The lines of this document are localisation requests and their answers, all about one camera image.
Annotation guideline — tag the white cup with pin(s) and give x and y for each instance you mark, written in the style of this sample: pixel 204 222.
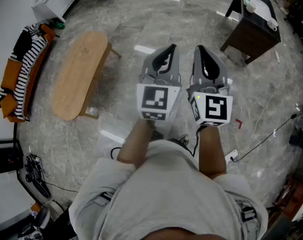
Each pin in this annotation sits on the white cup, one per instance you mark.
pixel 250 7
pixel 272 24

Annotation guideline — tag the brown cabinet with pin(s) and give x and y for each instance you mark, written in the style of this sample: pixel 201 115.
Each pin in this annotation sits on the brown cabinet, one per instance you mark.
pixel 294 196

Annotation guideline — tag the person's light grey shirt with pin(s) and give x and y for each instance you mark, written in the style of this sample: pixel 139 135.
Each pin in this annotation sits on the person's light grey shirt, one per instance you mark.
pixel 166 196

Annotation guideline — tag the person's left forearm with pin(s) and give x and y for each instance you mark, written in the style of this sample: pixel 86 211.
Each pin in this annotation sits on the person's left forearm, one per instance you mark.
pixel 136 144

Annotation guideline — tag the white power strip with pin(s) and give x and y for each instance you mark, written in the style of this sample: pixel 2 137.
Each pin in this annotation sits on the white power strip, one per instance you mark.
pixel 232 156

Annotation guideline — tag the oval wooden table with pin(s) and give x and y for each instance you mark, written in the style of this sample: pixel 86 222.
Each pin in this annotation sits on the oval wooden table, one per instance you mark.
pixel 76 84

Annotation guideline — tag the green object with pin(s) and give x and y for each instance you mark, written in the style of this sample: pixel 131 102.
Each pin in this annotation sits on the green object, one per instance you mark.
pixel 59 25

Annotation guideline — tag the person's right shoe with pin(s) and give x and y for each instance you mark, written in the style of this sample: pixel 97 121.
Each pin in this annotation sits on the person's right shoe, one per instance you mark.
pixel 178 139

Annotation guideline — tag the orange sofa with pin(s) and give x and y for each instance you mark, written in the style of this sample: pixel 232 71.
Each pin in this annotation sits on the orange sofa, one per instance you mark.
pixel 12 71

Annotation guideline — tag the person's right forearm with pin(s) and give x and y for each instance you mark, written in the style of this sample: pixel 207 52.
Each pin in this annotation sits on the person's right forearm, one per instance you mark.
pixel 211 151

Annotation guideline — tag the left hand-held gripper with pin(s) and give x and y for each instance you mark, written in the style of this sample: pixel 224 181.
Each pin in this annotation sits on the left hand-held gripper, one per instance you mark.
pixel 153 101

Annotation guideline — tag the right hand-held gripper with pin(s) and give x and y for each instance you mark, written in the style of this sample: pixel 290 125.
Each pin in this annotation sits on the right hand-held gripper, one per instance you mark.
pixel 216 107

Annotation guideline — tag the black white striped blanket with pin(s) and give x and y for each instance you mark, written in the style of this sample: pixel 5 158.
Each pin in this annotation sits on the black white striped blanket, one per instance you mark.
pixel 27 64

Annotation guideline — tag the dark wooden side table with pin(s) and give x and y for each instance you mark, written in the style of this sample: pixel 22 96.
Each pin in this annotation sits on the dark wooden side table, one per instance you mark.
pixel 251 36

